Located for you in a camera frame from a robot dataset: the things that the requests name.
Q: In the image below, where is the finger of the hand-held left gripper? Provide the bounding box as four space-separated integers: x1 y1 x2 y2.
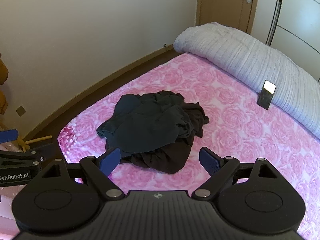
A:
0 129 19 143
0 151 45 167

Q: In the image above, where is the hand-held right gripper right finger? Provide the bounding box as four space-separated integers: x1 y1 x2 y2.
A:
191 147 282 200

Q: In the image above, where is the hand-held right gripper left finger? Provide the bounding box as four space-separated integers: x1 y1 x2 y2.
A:
37 147 125 200

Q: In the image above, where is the dark brown garment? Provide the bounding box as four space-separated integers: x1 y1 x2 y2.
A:
120 102 210 175

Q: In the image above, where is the dark teal polo shirt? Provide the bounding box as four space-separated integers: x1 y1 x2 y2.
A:
97 90 194 154

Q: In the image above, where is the yellow wooden stand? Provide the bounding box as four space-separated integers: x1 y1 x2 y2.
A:
19 135 52 153

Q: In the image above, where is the pink rose bed sheet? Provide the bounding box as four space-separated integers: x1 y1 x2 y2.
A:
57 51 320 240

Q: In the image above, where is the brown wooden furniture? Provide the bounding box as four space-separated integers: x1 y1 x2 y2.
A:
0 52 9 130

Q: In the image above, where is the black smartphone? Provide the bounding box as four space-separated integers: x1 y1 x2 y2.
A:
257 80 277 110

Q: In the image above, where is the grey striped duvet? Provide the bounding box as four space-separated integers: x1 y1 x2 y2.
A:
174 22 320 139

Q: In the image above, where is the brown wooden door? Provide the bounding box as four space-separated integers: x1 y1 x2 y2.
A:
197 0 257 34

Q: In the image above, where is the thin black pole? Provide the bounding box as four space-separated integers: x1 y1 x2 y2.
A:
265 0 286 46

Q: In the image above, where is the white wardrobe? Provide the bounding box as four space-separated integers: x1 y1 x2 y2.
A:
265 0 320 80

